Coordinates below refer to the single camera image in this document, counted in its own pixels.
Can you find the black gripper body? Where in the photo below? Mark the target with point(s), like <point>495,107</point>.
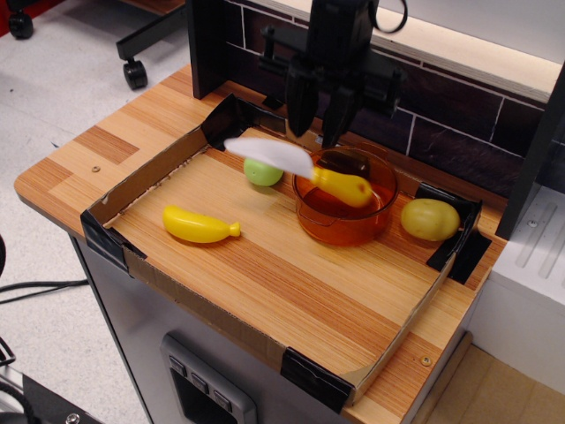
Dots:
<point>338,39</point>

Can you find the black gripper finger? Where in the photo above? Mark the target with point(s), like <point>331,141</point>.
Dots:
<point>342,108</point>
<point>302,97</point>

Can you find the toy knife yellow handle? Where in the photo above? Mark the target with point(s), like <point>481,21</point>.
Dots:
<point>352,190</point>

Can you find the orange transparent plastic pot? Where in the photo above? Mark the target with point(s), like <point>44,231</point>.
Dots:
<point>333,222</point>

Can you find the green toy apple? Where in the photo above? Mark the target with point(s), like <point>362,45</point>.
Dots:
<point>261,174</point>

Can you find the yellow-green toy potato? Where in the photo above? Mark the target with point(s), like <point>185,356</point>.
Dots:
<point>430,219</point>

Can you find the yellow toy banana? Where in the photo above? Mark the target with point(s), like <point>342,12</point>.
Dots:
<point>197,228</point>

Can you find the light wooden shelf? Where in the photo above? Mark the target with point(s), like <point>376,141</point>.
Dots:
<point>446,50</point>

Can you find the black chair base with casters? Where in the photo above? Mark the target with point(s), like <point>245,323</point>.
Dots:
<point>170,17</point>

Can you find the grey oven control panel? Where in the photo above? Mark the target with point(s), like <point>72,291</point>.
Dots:
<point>203,394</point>

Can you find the black vertical post left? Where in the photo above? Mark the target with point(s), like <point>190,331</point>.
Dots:
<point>207,45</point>

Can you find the black vertical post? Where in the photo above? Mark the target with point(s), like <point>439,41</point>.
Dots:
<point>207,45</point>
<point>527,185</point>

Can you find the black vertical post right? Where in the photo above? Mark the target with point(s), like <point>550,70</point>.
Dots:
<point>527,185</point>

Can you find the metal frame with screw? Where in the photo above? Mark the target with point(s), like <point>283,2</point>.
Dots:
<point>24,400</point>

